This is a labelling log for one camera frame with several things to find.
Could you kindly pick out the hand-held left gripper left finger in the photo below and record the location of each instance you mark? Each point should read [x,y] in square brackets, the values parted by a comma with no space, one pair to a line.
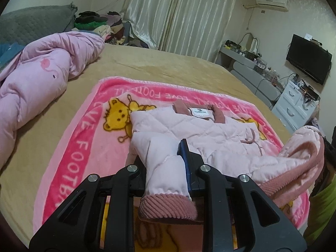
[131,179]

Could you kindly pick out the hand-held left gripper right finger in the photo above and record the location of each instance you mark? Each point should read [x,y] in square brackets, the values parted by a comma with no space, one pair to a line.
[183,160]

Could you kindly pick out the pink quilted jacket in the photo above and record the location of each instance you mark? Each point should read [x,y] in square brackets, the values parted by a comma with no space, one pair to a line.
[223,147]

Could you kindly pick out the pile of clothes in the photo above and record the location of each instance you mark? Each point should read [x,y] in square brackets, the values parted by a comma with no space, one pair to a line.
[102,23]

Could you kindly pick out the person's green clothing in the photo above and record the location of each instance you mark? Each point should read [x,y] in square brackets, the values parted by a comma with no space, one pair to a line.
[323,210]

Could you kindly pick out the pink printed blanket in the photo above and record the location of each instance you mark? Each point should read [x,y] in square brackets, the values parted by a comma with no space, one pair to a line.
[84,141]

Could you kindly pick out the white drawer cabinet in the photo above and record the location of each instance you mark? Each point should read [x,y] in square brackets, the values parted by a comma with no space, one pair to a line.
[291,107]

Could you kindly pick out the bed with beige sheet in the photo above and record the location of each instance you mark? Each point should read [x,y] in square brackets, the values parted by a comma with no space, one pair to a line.
[157,65]

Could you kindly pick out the black television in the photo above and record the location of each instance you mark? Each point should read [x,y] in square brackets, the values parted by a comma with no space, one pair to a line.
[308,57]

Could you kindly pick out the grey desk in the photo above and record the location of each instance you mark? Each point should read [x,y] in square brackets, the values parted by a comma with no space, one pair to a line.
[233,55]

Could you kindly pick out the pink duvet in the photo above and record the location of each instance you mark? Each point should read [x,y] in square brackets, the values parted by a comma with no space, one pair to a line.
[39,78]

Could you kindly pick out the white curtains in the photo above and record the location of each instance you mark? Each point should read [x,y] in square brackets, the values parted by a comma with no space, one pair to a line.
[183,15]

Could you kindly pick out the white air conditioner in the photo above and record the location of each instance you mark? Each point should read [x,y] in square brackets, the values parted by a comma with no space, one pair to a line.
[273,2]

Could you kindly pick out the dark patterned cloth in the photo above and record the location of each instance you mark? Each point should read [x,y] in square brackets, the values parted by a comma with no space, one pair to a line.
[6,53]

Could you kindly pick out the grey quilted pillow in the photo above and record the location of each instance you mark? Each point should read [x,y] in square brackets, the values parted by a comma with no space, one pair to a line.
[31,22]

